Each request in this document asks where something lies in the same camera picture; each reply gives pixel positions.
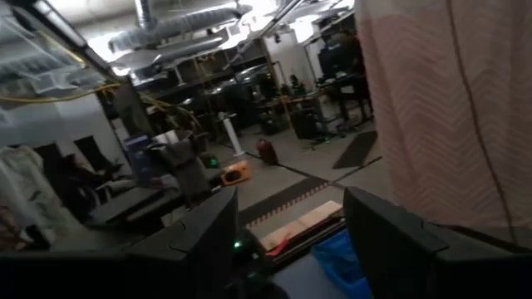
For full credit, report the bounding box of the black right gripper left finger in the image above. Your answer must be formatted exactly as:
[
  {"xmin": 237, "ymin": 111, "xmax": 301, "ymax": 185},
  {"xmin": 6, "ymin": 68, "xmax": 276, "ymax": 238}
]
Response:
[{"xmin": 124, "ymin": 186, "xmax": 240, "ymax": 299}]

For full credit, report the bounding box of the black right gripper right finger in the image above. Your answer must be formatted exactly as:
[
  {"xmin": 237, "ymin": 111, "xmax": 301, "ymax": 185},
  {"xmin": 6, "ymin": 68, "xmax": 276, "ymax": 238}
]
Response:
[{"xmin": 343, "ymin": 186, "xmax": 532, "ymax": 299}]

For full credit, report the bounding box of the blue plastic basket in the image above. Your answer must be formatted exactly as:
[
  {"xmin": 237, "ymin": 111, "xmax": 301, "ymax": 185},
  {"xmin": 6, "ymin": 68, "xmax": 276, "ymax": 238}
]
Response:
[{"xmin": 310, "ymin": 228, "xmax": 373, "ymax": 299}]

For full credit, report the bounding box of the grey draped chair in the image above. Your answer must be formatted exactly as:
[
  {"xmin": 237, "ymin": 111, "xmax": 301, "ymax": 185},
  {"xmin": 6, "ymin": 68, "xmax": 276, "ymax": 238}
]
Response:
[{"xmin": 160, "ymin": 139, "xmax": 211, "ymax": 207}]

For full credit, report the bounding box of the orange box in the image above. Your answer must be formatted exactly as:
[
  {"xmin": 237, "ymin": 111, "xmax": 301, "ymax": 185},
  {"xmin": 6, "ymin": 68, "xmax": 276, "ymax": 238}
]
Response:
[{"xmin": 219, "ymin": 160, "xmax": 253, "ymax": 187}]

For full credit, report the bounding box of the blue grey table mat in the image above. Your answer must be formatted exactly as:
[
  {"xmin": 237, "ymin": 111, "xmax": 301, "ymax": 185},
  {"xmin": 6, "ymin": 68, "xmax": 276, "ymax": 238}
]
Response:
[{"xmin": 272, "ymin": 252, "xmax": 346, "ymax": 299}]

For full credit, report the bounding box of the dark grey table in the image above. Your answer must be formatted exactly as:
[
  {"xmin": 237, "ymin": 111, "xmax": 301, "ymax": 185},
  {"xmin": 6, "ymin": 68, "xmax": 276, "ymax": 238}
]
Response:
[{"xmin": 85, "ymin": 185, "xmax": 186, "ymax": 233}]

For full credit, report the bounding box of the blue storage bin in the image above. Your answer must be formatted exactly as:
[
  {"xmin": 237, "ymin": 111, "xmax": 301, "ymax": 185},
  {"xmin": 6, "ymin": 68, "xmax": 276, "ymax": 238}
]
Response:
[{"xmin": 123, "ymin": 133, "xmax": 154, "ymax": 184}]

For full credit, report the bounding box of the red canister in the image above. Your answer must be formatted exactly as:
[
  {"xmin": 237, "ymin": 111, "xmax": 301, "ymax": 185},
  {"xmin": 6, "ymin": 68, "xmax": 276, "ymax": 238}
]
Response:
[{"xmin": 255, "ymin": 138, "xmax": 280, "ymax": 166}]

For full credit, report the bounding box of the person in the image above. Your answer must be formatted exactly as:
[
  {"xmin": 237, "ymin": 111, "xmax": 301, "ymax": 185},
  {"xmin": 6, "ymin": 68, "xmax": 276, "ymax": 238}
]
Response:
[{"xmin": 53, "ymin": 152, "xmax": 124, "ymax": 221}]

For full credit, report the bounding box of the pink chevron cloth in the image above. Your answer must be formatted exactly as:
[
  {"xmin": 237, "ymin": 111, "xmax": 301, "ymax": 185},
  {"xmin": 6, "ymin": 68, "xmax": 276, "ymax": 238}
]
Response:
[{"xmin": 355, "ymin": 0, "xmax": 532, "ymax": 238}]

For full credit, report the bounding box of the black desk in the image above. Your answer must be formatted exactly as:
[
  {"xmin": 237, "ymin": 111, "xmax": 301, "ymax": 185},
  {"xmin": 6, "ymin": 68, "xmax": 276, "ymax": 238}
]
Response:
[{"xmin": 257, "ymin": 74, "xmax": 373, "ymax": 138}]

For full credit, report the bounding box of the white floral cloth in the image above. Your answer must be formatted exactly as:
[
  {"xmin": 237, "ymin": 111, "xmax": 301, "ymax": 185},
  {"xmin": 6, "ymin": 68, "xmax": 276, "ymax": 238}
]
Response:
[{"xmin": 0, "ymin": 145, "xmax": 67, "ymax": 250}]

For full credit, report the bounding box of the black aluminium table frame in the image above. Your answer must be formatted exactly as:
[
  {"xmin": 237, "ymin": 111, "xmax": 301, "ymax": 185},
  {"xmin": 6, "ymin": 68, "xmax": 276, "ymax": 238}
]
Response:
[{"xmin": 265, "ymin": 213, "xmax": 348, "ymax": 269}]

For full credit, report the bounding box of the white post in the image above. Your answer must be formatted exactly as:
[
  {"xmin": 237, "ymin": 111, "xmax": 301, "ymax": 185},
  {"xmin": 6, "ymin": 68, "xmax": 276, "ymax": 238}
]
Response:
[{"xmin": 217, "ymin": 110, "xmax": 247, "ymax": 159}]

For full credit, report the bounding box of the black hanging cable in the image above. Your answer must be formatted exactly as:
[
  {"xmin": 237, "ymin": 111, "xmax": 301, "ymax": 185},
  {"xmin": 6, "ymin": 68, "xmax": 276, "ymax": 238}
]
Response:
[{"xmin": 446, "ymin": 0, "xmax": 520, "ymax": 246}]

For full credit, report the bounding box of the yellow slack cable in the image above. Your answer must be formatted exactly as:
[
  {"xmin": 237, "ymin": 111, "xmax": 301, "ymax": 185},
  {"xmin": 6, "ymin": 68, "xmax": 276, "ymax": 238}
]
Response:
[{"xmin": 0, "ymin": 81, "xmax": 122, "ymax": 105}]

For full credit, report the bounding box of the silver air duct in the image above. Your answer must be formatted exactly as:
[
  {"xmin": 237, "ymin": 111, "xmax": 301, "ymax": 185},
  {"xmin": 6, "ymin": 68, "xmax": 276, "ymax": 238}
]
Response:
[{"xmin": 107, "ymin": 3, "xmax": 254, "ymax": 55}]

